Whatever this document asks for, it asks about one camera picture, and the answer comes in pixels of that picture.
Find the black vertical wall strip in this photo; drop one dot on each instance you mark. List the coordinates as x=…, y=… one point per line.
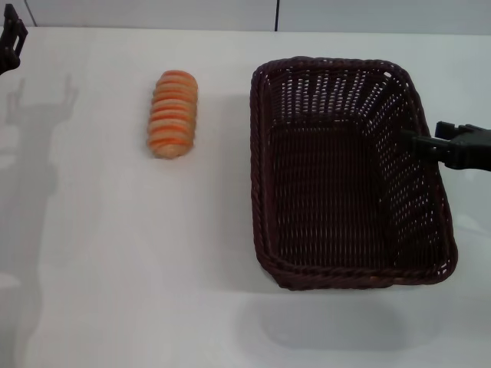
x=276, y=15

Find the orange striped bread loaf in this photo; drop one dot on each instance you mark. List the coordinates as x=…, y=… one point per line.
x=172, y=115

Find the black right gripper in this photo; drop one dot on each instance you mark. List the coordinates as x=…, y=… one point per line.
x=473, y=149

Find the dark brown woven basket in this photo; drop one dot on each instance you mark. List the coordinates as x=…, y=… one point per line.
x=326, y=184

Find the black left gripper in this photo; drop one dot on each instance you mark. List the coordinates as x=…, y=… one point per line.
x=5, y=57

